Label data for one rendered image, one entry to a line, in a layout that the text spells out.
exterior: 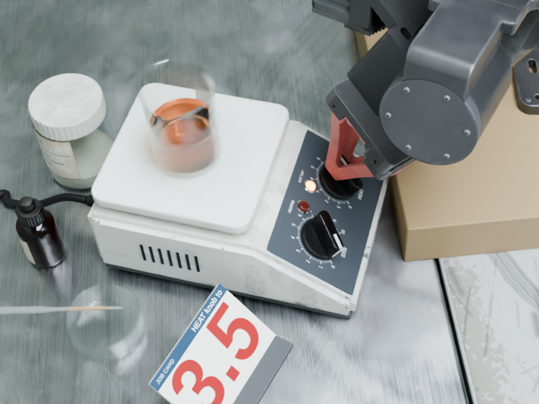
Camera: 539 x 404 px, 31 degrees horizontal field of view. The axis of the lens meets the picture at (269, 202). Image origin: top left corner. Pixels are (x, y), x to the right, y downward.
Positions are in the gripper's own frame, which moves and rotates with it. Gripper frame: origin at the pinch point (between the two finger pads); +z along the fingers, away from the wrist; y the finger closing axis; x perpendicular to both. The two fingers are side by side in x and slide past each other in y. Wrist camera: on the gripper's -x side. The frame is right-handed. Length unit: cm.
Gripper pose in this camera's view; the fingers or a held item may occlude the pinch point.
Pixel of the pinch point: (341, 164)
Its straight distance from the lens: 71.9
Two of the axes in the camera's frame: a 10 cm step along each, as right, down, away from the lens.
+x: 5.8, 8.1, -1.3
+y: -6.9, 4.0, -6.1
